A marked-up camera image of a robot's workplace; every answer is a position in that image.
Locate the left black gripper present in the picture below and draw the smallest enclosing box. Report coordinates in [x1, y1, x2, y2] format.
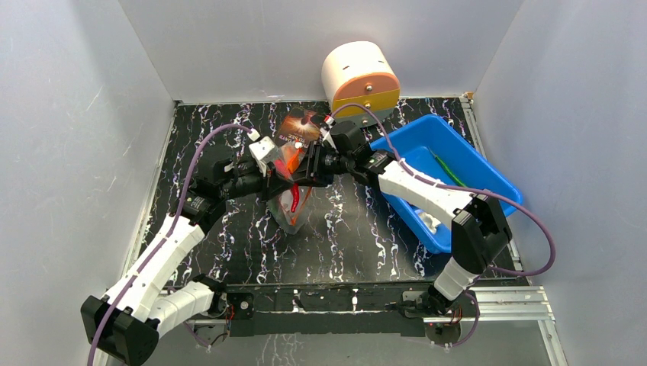
[220, 162, 295, 206]

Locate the orange toy squash slice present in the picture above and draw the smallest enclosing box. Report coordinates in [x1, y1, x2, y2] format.
[281, 144, 304, 174]

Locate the clear zip bag orange zipper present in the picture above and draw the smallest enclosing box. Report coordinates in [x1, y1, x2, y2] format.
[267, 141, 311, 235]

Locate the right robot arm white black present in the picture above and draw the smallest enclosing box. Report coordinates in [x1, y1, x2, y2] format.
[296, 121, 512, 316]

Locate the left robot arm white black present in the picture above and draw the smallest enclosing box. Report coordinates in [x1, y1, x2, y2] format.
[81, 154, 294, 365]

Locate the dark paperback book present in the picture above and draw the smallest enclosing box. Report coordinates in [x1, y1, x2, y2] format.
[275, 108, 324, 146]

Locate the round white drawer cabinet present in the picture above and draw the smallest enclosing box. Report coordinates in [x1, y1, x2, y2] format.
[321, 41, 401, 127]

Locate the blue plastic bin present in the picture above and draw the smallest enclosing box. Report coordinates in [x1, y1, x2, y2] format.
[371, 114, 523, 253]

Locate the long thin green bean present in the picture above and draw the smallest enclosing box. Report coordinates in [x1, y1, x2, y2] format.
[433, 154, 466, 187]

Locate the white toy garlic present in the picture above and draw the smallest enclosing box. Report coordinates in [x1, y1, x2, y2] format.
[417, 210, 441, 234]

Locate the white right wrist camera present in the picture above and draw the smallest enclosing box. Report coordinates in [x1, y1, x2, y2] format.
[320, 114, 336, 149]

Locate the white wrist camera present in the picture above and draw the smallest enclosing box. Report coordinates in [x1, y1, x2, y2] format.
[320, 114, 336, 149]
[248, 136, 280, 177]

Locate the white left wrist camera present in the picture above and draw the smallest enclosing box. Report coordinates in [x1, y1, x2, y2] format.
[248, 136, 280, 177]

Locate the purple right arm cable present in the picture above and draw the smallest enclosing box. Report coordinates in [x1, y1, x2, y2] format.
[328, 103, 557, 348]

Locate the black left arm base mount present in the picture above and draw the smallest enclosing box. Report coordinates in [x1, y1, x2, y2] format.
[172, 288, 254, 335]

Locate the aluminium front rail frame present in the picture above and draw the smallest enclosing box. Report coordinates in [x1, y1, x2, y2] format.
[91, 285, 567, 366]

